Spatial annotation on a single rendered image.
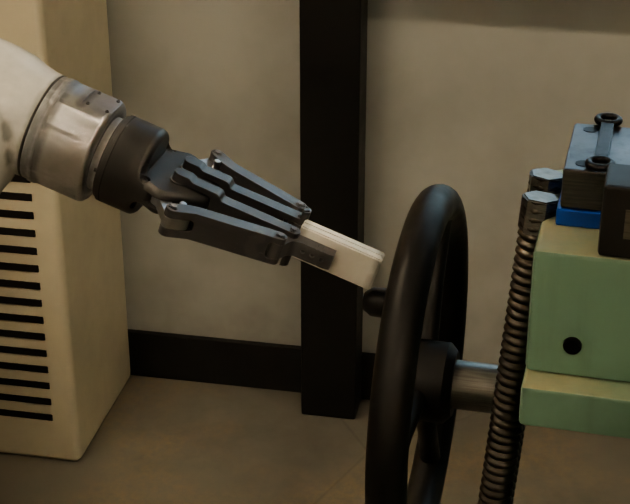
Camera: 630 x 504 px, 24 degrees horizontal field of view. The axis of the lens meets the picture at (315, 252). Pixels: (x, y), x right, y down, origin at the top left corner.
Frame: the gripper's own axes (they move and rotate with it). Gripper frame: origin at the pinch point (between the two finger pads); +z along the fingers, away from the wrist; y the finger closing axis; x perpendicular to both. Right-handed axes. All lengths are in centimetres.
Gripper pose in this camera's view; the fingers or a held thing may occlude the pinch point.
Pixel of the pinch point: (337, 254)
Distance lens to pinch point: 117.3
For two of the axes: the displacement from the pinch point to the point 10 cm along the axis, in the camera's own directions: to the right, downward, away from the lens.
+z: 9.2, 4.0, -0.6
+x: -3.2, 8.1, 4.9
